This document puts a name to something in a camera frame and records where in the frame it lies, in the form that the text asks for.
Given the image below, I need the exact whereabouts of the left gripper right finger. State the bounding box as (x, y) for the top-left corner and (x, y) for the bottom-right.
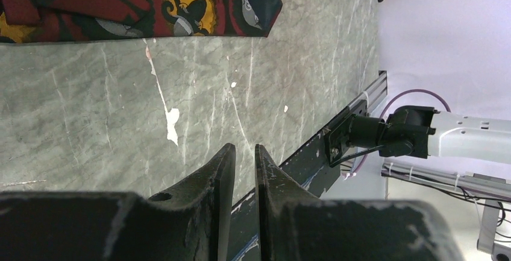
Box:
(255, 145), (463, 260)

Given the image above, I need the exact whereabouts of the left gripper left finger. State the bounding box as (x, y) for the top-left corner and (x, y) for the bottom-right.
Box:
(1, 143), (236, 260)

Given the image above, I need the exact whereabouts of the red patterned dark tie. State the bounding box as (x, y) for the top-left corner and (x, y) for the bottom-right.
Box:
(1, 0), (283, 43)

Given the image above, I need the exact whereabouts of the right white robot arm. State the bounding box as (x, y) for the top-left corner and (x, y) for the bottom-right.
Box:
(347, 105), (510, 164)

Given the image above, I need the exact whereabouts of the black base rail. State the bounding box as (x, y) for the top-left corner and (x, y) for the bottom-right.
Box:
(227, 71), (387, 260)

